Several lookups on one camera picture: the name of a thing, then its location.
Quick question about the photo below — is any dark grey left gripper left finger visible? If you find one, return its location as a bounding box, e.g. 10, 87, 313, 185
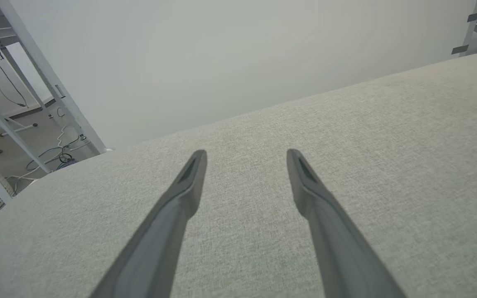
90, 149, 208, 298

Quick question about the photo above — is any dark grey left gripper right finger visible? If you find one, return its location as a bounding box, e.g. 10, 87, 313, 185
287, 149, 407, 298

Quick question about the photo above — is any white thin floor stand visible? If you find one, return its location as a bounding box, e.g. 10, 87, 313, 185
0, 103, 39, 159

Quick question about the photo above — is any blue floor cable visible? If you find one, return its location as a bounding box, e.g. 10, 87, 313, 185
25, 145, 83, 171

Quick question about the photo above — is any white floor cable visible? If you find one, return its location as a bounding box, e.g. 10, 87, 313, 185
6, 119, 93, 183

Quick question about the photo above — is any black hanging cable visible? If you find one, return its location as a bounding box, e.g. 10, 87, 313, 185
0, 50, 29, 108

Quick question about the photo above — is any grey metal support frame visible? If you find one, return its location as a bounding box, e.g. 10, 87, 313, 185
452, 0, 477, 56

